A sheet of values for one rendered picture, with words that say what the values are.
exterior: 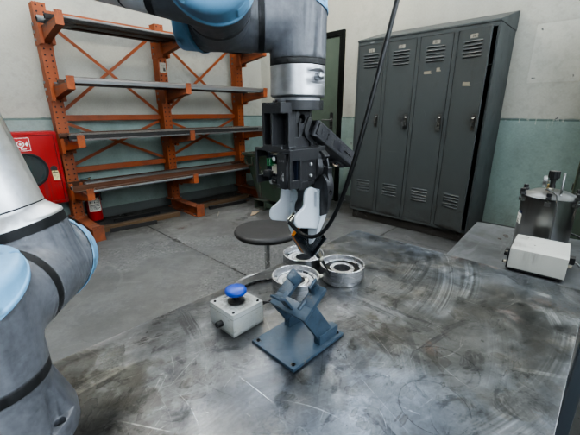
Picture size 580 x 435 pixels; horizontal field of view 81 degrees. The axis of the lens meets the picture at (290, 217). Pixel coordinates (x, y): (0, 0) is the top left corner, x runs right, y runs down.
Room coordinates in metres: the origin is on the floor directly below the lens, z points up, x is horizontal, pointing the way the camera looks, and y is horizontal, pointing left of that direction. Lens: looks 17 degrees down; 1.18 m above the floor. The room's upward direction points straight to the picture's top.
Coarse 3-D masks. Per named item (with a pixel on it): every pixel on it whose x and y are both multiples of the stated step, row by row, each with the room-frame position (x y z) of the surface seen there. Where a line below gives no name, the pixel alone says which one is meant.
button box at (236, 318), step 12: (216, 300) 0.55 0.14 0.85; (228, 300) 0.55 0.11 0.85; (240, 300) 0.55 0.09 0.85; (252, 300) 0.56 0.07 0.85; (216, 312) 0.54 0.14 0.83; (228, 312) 0.52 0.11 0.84; (240, 312) 0.52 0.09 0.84; (252, 312) 0.54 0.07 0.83; (216, 324) 0.52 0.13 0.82; (228, 324) 0.51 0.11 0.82; (240, 324) 0.52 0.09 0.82; (252, 324) 0.54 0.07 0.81
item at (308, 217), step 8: (304, 192) 0.47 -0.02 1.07; (312, 192) 0.48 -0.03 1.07; (304, 200) 0.47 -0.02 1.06; (312, 200) 0.48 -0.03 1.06; (304, 208) 0.47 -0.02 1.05; (312, 208) 0.48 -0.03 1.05; (296, 216) 0.46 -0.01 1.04; (304, 216) 0.47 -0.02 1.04; (312, 216) 0.48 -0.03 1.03; (320, 216) 0.48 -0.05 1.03; (296, 224) 0.46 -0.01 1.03; (304, 224) 0.47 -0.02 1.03; (312, 224) 0.48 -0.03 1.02; (320, 224) 0.48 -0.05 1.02; (312, 232) 0.49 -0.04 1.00; (312, 240) 0.49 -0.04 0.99
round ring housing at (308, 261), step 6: (294, 246) 0.83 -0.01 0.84; (288, 252) 0.82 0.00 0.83; (324, 252) 0.79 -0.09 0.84; (288, 258) 0.75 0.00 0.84; (294, 258) 0.78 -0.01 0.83; (300, 258) 0.81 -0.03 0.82; (306, 258) 0.81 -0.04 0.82; (312, 258) 0.78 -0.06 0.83; (288, 264) 0.75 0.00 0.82; (300, 264) 0.74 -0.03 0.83; (306, 264) 0.74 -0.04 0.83; (312, 264) 0.74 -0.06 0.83; (318, 264) 0.75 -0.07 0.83; (318, 270) 0.76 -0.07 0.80
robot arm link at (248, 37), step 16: (256, 0) 0.45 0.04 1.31; (256, 16) 0.45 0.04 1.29; (176, 32) 0.45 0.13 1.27; (192, 32) 0.45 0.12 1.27; (240, 32) 0.41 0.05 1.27; (256, 32) 0.46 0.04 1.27; (192, 48) 0.47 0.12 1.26; (208, 48) 0.47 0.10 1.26; (224, 48) 0.46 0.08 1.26; (240, 48) 0.47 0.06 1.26; (256, 48) 0.48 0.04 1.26
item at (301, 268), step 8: (296, 264) 0.72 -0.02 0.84; (280, 272) 0.70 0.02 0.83; (288, 272) 0.71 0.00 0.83; (304, 272) 0.71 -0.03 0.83; (312, 272) 0.70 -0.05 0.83; (272, 280) 0.66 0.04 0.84; (304, 280) 0.67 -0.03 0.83; (296, 288) 0.62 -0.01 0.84; (304, 288) 0.62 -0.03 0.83; (296, 296) 0.62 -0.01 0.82; (304, 296) 0.62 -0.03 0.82
